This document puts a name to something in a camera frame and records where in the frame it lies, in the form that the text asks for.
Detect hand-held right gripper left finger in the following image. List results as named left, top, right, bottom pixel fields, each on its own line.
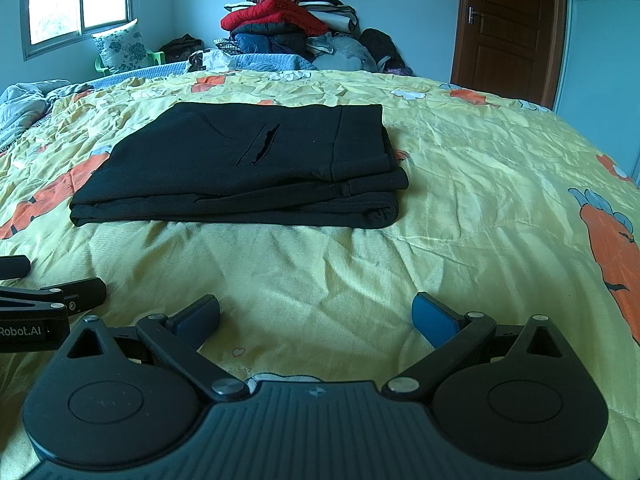
left=65, top=294, right=250, bottom=404

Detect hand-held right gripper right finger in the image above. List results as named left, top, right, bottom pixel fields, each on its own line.
left=381, top=291, right=574, bottom=403

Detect yellow printed bedspread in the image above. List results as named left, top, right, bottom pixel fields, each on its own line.
left=0, top=67, right=640, bottom=480

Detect light blue duvet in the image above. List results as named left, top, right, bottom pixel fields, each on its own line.
left=0, top=79, right=97, bottom=152

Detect floral print pillow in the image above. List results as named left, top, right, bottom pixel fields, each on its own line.
left=91, top=18, right=147, bottom=76

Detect black pants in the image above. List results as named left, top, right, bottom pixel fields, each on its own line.
left=69, top=102, right=410, bottom=231

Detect black bag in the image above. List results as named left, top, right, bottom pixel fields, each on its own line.
left=358, top=28, right=402, bottom=72

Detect navy jacket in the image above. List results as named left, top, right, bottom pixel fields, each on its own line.
left=231, top=22, right=310, bottom=55

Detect white glossy wardrobe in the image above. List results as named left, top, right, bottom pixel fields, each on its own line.
left=552, top=0, right=640, bottom=186

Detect sliding glass window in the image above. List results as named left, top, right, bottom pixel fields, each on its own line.
left=20, top=0, right=135, bottom=62

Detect blue quilted blanket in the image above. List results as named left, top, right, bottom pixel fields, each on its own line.
left=94, top=52, right=319, bottom=91

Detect grey translucent bag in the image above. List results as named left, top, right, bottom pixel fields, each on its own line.
left=310, top=34, right=379, bottom=73

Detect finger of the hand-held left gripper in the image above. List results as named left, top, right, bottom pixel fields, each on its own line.
left=0, top=255, right=31, bottom=281
left=0, top=277, right=107, bottom=317

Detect green plastic chair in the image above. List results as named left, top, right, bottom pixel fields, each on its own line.
left=94, top=50, right=167, bottom=79

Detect brown wooden door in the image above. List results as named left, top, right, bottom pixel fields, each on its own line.
left=450, top=0, right=569, bottom=110

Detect dark brown clothing heap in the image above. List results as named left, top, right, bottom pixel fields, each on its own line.
left=158, top=34, right=204, bottom=62

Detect red jacket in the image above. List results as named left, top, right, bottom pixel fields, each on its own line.
left=221, top=0, right=327, bottom=37

